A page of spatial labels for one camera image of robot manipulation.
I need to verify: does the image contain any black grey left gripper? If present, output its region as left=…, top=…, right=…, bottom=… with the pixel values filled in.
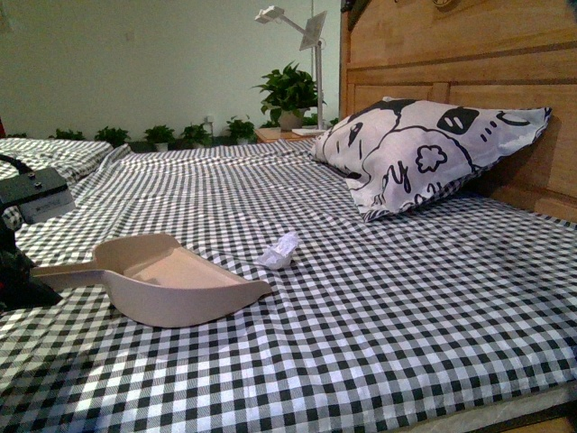
left=1, top=155, right=75, bottom=311

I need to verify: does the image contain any beige plastic dustpan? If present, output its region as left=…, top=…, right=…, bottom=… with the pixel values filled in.
left=31, top=234, right=271, bottom=328

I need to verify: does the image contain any white tissue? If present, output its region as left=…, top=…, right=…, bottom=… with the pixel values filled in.
left=256, top=232, right=299, bottom=271

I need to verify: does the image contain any small potted plant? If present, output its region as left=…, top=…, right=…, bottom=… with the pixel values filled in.
left=94, top=126, right=130, bottom=147
left=49, top=128, right=86, bottom=141
left=226, top=116, right=256, bottom=144
left=180, top=124, right=212, bottom=149
left=144, top=124, right=175, bottom=152

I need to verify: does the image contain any far wooden nightstand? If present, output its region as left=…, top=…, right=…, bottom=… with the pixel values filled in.
left=255, top=127, right=324, bottom=143

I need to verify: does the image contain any large potted green plant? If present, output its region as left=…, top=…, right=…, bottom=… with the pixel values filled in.
left=254, top=62, right=324, bottom=132

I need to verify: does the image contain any white floor lamp stand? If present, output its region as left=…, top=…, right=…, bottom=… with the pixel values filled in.
left=254, top=5, right=329, bottom=131

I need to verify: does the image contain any cartoon print pillow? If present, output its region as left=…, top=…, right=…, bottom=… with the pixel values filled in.
left=311, top=97, right=552, bottom=221

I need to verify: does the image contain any black white checkered bedsheet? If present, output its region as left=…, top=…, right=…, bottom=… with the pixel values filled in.
left=1, top=139, right=576, bottom=432

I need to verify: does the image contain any wooden headboard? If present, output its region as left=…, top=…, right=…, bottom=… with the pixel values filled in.
left=339, top=1, right=576, bottom=221

